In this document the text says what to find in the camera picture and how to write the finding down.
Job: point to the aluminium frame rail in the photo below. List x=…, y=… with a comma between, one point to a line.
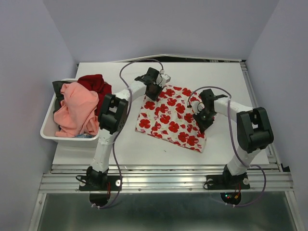
x=166, y=179

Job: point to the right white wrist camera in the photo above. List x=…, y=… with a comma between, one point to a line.
x=196, y=106

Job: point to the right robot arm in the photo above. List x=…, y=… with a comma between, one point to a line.
x=250, y=133

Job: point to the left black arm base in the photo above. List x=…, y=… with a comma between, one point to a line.
x=109, y=183

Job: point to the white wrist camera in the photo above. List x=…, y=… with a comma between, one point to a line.
x=163, y=79
x=196, y=106

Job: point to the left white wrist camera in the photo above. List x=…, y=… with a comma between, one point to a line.
x=163, y=79

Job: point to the pink skirt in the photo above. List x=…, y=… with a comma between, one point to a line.
x=77, y=113

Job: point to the dark green garment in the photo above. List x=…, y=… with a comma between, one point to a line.
x=57, y=86

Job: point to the white plastic bin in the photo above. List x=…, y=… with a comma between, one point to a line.
x=49, y=128

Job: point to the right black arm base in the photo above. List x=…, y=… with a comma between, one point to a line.
x=225, y=183

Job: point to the light blue garment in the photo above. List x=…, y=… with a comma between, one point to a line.
x=83, y=136

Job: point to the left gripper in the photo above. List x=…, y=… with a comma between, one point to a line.
x=155, y=96

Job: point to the red poppy print skirt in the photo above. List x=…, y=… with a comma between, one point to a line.
x=169, y=119

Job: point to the dark red skirt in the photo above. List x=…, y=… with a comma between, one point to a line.
x=97, y=84

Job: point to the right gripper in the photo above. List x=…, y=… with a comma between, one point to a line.
x=202, y=125

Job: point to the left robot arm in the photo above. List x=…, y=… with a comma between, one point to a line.
x=113, y=116

